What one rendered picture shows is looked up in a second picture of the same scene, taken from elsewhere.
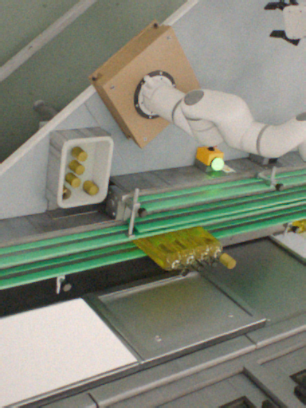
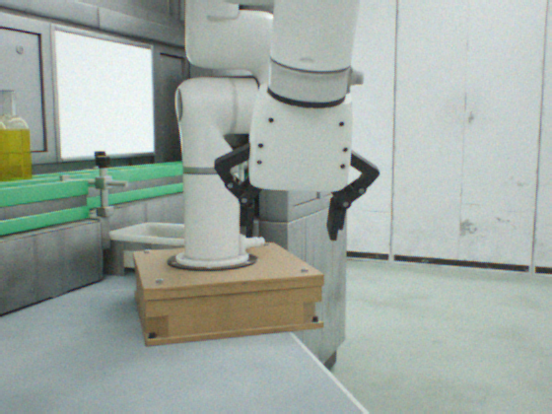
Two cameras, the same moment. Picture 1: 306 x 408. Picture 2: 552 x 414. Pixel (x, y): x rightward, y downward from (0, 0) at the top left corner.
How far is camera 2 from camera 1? 2.41 m
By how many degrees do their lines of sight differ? 105
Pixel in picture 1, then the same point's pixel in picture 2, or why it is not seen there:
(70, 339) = (92, 97)
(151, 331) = (20, 65)
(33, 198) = not seen: hidden behind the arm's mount
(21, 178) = not seen: hidden behind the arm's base
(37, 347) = (115, 101)
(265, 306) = not seen: outside the picture
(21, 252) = (156, 183)
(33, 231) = (149, 210)
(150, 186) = (65, 236)
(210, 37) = (223, 381)
